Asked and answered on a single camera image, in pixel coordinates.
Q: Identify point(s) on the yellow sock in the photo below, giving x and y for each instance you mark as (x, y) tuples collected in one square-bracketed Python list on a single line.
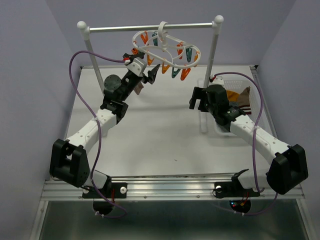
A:
[(232, 96)]

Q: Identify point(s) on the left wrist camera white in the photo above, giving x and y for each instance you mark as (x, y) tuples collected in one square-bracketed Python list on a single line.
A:
[(136, 66)]

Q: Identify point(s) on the beige striped sock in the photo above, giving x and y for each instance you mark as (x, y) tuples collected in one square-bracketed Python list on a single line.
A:
[(138, 88)]

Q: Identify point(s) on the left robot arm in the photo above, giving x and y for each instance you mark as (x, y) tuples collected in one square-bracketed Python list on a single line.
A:
[(69, 158)]

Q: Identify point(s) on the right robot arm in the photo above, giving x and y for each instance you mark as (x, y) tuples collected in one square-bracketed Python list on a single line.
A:
[(287, 163)]

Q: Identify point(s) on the white round clip hanger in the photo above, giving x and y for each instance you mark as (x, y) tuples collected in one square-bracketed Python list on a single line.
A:
[(161, 46)]

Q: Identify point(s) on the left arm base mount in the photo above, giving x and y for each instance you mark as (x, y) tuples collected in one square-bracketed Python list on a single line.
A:
[(115, 190)]

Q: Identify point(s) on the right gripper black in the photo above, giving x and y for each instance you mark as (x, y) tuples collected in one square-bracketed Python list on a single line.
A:
[(198, 92)]

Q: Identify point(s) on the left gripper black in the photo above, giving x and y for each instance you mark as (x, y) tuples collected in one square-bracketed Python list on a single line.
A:
[(151, 75)]

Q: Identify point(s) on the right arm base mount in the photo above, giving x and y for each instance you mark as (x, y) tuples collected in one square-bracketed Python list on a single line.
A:
[(230, 189)]

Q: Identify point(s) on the white plastic basket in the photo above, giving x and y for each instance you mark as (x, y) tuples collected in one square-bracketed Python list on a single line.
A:
[(238, 84)]

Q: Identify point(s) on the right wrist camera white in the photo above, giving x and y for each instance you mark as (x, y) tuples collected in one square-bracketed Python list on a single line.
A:
[(216, 80)]

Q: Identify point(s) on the aluminium rail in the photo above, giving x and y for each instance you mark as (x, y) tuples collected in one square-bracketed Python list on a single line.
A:
[(143, 189)]

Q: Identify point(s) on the white clothes rack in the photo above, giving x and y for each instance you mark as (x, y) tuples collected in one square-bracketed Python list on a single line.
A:
[(86, 31)]

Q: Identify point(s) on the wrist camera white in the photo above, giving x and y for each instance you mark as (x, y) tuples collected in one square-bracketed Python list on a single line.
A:
[(216, 80), (136, 66)]

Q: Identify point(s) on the teal clothespin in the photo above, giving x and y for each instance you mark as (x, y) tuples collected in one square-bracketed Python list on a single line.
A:
[(175, 72)]

